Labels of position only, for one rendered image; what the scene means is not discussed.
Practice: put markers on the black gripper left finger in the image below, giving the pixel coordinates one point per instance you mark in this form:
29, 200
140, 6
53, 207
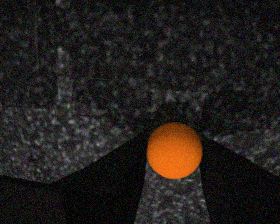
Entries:
107, 191

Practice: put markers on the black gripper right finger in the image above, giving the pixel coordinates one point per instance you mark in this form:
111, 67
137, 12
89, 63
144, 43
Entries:
236, 190

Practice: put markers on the orange ball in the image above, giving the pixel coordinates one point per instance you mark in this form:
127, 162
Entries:
174, 150

